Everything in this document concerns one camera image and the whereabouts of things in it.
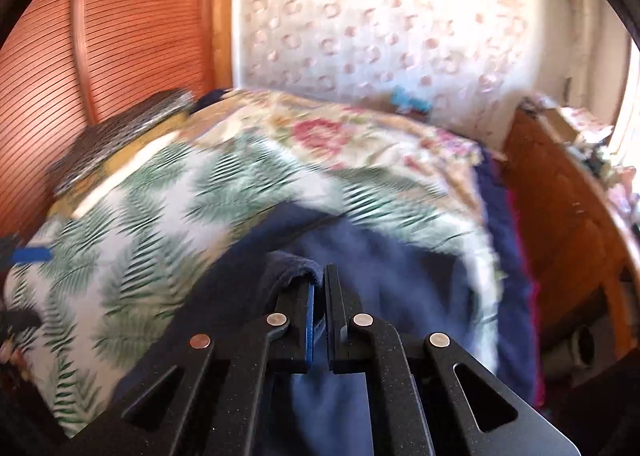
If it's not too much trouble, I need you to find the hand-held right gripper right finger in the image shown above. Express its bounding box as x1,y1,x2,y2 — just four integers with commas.
324,263,578,456

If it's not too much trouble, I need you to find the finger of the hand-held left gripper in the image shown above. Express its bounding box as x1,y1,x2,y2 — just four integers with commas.
0,233,55,269
0,309,43,337

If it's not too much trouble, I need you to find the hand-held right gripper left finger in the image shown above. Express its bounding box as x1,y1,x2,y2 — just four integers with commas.
120,280,316,456

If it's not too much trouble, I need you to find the navy t-shirt with orange print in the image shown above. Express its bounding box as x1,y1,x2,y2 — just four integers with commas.
107,201,501,456

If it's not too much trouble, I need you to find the white palm leaf blanket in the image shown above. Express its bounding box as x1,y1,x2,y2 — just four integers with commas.
2,129,506,439

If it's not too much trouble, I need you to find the folded yellow cloth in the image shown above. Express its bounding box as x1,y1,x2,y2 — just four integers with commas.
55,129,193,217

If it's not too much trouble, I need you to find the navy blanket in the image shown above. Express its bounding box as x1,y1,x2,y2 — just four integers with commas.
472,149,538,407

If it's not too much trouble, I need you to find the small blue object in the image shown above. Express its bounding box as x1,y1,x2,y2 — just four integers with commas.
390,86,433,114

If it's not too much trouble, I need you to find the white bin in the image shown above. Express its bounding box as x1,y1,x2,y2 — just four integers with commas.
557,326,598,367

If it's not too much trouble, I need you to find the wooden sideboard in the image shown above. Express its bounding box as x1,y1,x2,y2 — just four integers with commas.
502,106,640,362

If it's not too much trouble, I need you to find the wooden louvered wardrobe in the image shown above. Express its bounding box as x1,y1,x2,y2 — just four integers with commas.
0,0,236,237

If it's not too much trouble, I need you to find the white curtain with pink circles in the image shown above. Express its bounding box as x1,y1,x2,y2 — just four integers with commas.
232,0,576,162

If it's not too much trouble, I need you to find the cardboard box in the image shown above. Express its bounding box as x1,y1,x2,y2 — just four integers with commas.
540,106,591,144

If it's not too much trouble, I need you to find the dark cloth with ring pattern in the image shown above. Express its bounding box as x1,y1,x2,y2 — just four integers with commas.
47,89,196,197

